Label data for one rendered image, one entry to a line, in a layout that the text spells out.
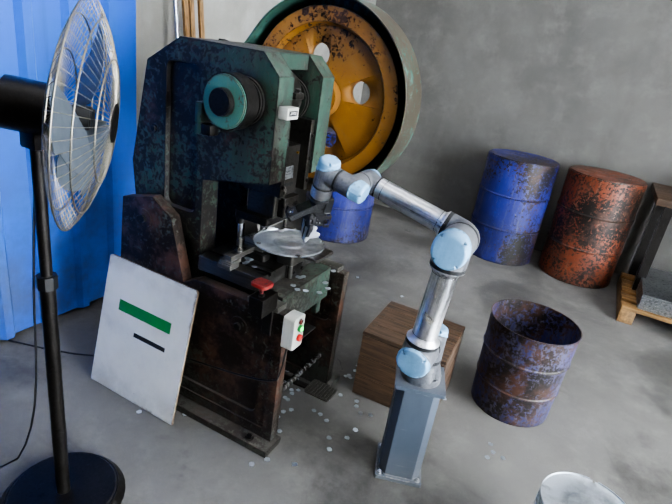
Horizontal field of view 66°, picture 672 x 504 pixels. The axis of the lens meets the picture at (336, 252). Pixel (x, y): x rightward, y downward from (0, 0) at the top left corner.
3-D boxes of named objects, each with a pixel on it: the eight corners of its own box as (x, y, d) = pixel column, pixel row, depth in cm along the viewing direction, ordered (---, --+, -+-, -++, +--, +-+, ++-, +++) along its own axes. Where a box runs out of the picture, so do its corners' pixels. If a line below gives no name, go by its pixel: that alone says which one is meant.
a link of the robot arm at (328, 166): (335, 169, 167) (314, 157, 169) (327, 196, 174) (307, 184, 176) (347, 161, 173) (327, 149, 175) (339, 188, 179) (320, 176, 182)
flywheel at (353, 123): (447, 108, 218) (350, -29, 221) (433, 110, 201) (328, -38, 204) (332, 202, 257) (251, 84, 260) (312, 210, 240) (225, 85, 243)
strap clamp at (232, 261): (256, 258, 210) (258, 235, 206) (229, 271, 196) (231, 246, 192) (244, 254, 212) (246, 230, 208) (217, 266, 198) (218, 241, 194)
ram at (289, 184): (302, 213, 213) (311, 142, 201) (282, 222, 200) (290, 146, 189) (267, 202, 219) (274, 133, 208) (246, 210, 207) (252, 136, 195)
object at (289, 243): (312, 230, 228) (312, 228, 228) (333, 257, 204) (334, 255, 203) (247, 229, 218) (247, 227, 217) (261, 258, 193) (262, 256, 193)
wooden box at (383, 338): (449, 383, 270) (465, 326, 257) (429, 425, 238) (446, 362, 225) (379, 355, 285) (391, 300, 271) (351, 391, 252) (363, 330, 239)
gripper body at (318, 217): (328, 229, 188) (336, 203, 180) (305, 229, 184) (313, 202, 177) (322, 216, 193) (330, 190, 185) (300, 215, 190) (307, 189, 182)
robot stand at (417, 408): (420, 454, 220) (444, 367, 203) (420, 488, 203) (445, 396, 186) (377, 444, 222) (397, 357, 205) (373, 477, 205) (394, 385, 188)
